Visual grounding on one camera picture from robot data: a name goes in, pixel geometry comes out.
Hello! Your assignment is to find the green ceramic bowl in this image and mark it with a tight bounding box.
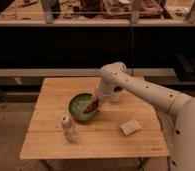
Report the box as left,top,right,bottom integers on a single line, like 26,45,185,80
69,93,99,122

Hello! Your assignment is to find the wooden table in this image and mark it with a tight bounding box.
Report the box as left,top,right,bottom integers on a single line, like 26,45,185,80
20,77,168,159

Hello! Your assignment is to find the beige sponge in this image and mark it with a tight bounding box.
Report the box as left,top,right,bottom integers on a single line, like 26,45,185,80
120,119,141,136

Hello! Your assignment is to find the white plastic bottle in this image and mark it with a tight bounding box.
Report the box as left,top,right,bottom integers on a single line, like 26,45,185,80
61,116,77,142

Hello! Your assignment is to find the dark red pepper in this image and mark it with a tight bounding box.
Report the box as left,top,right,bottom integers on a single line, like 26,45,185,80
83,99,99,114

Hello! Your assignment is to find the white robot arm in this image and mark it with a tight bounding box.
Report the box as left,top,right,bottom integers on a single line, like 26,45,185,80
95,62,195,171

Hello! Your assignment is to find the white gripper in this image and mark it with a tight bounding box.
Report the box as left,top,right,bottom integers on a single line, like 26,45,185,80
95,80,115,103

